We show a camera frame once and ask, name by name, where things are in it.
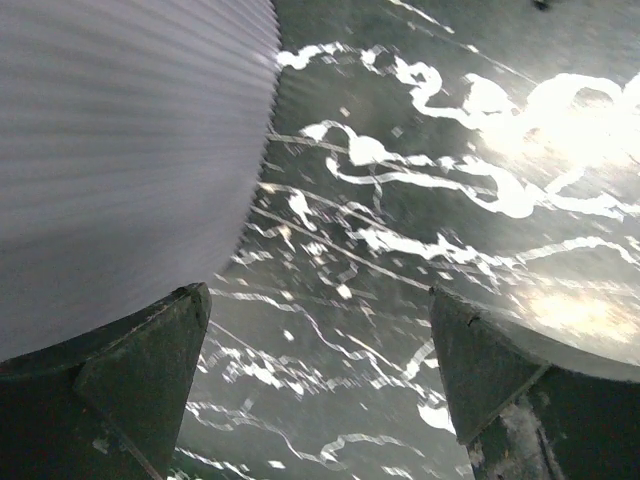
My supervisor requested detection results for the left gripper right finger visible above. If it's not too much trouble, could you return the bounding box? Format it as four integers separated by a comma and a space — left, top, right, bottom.
429, 287, 639, 479

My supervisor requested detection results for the grey mesh trash bin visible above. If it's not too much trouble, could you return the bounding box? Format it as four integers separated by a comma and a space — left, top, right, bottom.
1, 0, 280, 360

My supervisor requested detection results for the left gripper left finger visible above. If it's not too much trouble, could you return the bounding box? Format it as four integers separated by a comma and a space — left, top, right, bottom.
1, 283, 211, 479

